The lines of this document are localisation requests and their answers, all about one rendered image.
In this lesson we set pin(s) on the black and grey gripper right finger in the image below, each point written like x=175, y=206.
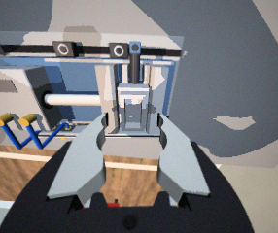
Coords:
x=195, y=183

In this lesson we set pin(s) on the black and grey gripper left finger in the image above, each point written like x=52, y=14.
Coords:
x=63, y=185

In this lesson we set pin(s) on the grey block with rectangular pocket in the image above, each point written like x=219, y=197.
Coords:
x=133, y=106

